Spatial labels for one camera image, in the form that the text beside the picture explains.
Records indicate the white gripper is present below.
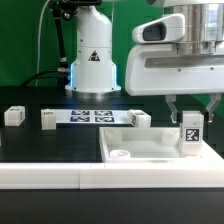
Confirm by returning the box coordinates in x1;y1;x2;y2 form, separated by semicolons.
125;43;224;123

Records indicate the white square tabletop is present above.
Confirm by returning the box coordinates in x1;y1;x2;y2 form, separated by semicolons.
99;127;182;163

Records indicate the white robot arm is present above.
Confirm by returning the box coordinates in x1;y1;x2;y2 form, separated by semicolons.
66;0;224;121

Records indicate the white L-shaped obstacle fence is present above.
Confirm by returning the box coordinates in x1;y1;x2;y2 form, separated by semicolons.
0;143;224;189

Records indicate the apriltag base sheet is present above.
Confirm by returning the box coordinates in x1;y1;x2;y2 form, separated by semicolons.
54;109;129;124

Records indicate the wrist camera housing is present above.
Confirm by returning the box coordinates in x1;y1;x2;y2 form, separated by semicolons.
132;13;185;44

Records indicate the black cable bundle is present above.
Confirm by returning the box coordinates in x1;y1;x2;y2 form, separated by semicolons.
19;69;68;88

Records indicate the black camera stand pole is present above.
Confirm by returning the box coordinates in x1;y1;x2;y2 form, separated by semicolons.
47;0;102;69

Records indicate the white thin cable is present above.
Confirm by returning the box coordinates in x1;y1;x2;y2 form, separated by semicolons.
35;0;53;88

